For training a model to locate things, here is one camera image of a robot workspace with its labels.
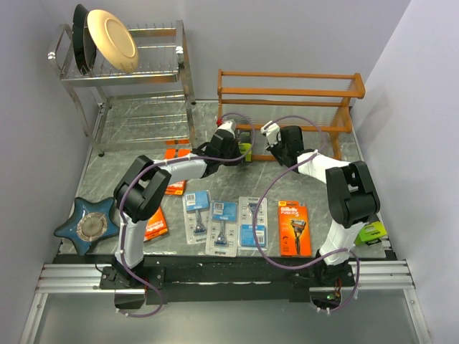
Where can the green black razor box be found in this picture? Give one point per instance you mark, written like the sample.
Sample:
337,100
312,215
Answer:
245,143
371,234

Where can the cream plate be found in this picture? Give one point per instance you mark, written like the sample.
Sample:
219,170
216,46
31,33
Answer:
113,40

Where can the steel dish rack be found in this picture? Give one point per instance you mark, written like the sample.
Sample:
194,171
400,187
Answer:
149,108

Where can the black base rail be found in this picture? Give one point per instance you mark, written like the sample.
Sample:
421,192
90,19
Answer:
206,278

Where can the orange Fusion5 razor box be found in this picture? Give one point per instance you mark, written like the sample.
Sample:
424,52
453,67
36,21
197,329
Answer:
294,233

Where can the blue star-shaped dish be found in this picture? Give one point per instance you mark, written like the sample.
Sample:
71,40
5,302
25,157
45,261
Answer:
88,224

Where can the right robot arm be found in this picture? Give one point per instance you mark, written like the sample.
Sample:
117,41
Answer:
351,193

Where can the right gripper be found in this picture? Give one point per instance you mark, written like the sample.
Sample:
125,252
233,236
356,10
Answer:
273,150

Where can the wooden two-tier shelf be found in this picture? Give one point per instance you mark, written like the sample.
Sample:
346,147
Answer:
340,100

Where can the orange razor box left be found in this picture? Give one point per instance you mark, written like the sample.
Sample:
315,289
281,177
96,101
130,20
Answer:
156,226

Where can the black plate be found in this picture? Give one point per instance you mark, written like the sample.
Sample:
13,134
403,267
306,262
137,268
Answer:
85,50

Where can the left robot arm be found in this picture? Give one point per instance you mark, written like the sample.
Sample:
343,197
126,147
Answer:
140,191

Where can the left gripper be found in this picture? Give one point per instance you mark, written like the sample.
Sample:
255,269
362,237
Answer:
234,145

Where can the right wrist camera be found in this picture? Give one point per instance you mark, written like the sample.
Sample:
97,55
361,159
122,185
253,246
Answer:
271,131

